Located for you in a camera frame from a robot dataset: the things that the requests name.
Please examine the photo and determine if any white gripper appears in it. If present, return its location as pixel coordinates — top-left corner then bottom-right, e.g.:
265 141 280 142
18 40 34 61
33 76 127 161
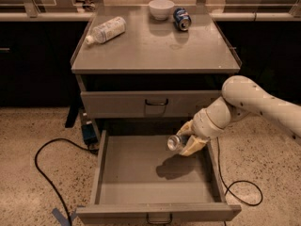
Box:
176 108 223 156

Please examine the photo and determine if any silver blue redbull can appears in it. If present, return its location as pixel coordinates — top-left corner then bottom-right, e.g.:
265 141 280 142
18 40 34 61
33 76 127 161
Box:
167 135 189 152

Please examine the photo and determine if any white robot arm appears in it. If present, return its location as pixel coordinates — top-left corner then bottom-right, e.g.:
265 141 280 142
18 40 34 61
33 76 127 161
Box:
177 75 301 156

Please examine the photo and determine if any open grey middle drawer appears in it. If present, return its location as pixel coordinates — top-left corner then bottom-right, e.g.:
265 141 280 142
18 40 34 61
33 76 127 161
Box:
77 131 241 225

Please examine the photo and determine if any grey drawer cabinet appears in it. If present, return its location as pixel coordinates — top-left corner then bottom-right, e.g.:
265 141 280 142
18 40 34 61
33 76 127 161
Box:
70 5 243 226

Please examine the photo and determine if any closed grey top drawer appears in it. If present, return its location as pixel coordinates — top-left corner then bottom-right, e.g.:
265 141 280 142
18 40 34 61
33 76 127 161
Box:
81 90 221 119

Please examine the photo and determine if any blue pepsi can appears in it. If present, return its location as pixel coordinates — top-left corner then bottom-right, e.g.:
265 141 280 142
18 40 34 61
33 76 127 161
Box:
173 8 191 31

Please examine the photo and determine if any blue power adapter box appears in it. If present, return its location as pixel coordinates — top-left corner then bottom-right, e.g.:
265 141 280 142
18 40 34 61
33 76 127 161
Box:
81 123 98 145

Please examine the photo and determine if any white bowl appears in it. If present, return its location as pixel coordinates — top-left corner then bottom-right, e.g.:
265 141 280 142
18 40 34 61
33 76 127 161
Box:
149 0 174 21

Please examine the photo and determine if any clear plastic water bottle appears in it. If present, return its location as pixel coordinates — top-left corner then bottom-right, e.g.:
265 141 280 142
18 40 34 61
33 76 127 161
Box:
85 17 126 44

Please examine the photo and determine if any blue tape cross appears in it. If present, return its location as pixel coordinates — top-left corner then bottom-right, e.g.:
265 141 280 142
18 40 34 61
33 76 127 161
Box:
52 208 77 226

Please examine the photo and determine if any black cable right floor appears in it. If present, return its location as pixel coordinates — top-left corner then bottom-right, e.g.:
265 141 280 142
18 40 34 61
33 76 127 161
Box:
214 137 264 207

